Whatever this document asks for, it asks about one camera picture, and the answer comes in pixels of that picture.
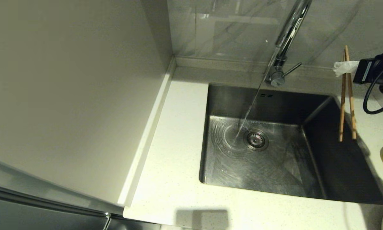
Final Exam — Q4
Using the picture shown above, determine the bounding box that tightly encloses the beige tall side panel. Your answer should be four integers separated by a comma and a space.
0, 0, 176, 208

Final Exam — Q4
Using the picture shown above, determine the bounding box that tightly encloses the chrome kitchen faucet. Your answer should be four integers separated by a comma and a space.
263, 0, 313, 87

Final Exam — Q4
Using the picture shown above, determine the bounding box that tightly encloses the grey stainless appliance door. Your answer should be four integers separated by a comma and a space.
0, 157, 161, 230

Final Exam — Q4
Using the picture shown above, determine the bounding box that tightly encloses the round metal drain strainer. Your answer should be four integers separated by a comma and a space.
243, 128, 269, 151

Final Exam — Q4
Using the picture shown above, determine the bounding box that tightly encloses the stainless steel sink basin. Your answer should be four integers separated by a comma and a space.
199, 82, 383, 205

